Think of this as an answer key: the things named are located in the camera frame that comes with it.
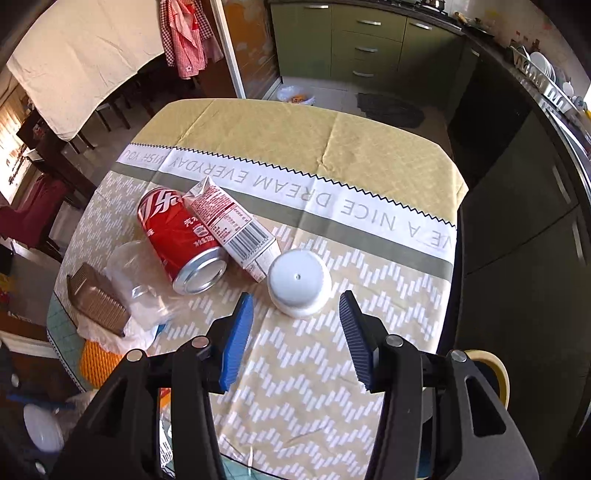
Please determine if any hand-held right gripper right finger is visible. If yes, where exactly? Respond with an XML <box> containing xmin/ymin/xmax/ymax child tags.
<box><xmin>338</xmin><ymin>290</ymin><xmax>540</xmax><ymax>480</ymax></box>

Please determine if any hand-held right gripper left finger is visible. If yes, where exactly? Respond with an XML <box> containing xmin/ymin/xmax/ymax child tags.
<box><xmin>50</xmin><ymin>292</ymin><xmax>255</xmax><ymax>480</ymax></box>

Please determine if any white capped bottle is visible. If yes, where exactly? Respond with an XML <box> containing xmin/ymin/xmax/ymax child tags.
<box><xmin>268</xmin><ymin>249</ymin><xmax>332</xmax><ymax>319</ymax></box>

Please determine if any white plastic bag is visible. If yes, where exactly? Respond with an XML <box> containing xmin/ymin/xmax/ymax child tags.
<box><xmin>76</xmin><ymin>318</ymin><xmax>160</xmax><ymax>354</ymax></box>

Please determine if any clear plastic cup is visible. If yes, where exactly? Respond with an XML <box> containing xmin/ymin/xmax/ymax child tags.
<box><xmin>105</xmin><ymin>240</ymin><xmax>178</xmax><ymax>335</ymax></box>

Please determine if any red soda can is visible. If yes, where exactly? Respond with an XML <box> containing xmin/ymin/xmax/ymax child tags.
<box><xmin>137</xmin><ymin>186</ymin><xmax>228</xmax><ymax>296</ymax></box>

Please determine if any orange textured sponge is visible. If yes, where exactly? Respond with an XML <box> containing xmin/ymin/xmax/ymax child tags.
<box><xmin>78</xmin><ymin>339</ymin><xmax>123</xmax><ymax>388</ymax></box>

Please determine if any brown corrugated tray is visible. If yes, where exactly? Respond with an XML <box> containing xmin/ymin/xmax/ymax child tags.
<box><xmin>67</xmin><ymin>262</ymin><xmax>130</xmax><ymax>337</ymax></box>

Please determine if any beige patterned tablecloth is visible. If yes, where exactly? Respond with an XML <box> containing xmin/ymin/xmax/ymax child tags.
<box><xmin>53</xmin><ymin>98</ymin><xmax>469</xmax><ymax>464</ymax></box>

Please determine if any green sink base cabinet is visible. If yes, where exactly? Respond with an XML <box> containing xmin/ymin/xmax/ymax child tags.
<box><xmin>448</xmin><ymin>41</ymin><xmax>591</xmax><ymax>435</ymax></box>

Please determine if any white bowl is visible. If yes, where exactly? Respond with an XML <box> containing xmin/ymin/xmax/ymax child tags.
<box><xmin>23</xmin><ymin>404</ymin><xmax>65</xmax><ymax>453</ymax></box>

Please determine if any dark floor mat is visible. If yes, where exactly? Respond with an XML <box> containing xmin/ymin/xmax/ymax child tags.
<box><xmin>355</xmin><ymin>92</ymin><xmax>426</xmax><ymax>129</ymax></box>

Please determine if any dark red cloth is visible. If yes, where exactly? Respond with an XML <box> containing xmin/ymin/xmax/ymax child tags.
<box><xmin>0</xmin><ymin>175</ymin><xmax>70</xmax><ymax>252</ymax></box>

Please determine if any white bag lined basket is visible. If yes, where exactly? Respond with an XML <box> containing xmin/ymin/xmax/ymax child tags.
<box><xmin>277</xmin><ymin>85</ymin><xmax>317</xmax><ymax>106</ymax></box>

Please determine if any dark wooden chair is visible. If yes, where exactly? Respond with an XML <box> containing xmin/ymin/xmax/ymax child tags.
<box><xmin>122</xmin><ymin>76</ymin><xmax>155</xmax><ymax>116</ymax></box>
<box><xmin>95</xmin><ymin>99</ymin><xmax>132</xmax><ymax>132</ymax></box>

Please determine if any dark wooden dining table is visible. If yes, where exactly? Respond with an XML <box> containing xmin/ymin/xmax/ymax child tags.
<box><xmin>16</xmin><ymin>111</ymin><xmax>98</xmax><ymax>199</ymax></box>

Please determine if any sliding glass door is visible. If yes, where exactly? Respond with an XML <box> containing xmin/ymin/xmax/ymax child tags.
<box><xmin>210</xmin><ymin>0</ymin><xmax>282</xmax><ymax>100</ymax></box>

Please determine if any green drawer base cabinet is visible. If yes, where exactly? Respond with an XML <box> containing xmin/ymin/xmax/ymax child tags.
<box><xmin>269</xmin><ymin>0</ymin><xmax>462</xmax><ymax>93</ymax></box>

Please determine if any red checkered apron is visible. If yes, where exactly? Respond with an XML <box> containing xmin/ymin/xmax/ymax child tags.
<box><xmin>159</xmin><ymin>0</ymin><xmax>225</xmax><ymax>80</ymax></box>

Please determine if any metal dish rack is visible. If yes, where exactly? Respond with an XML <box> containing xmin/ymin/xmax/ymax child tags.
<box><xmin>510</xmin><ymin>44</ymin><xmax>583</xmax><ymax>112</ymax></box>

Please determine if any white hanging sheet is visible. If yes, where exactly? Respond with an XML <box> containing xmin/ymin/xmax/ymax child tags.
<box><xmin>7</xmin><ymin>0</ymin><xmax>218</xmax><ymax>141</ymax></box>

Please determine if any stack of white plates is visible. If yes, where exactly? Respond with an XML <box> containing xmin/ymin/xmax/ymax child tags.
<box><xmin>529</xmin><ymin>51</ymin><xmax>561</xmax><ymax>83</ymax></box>

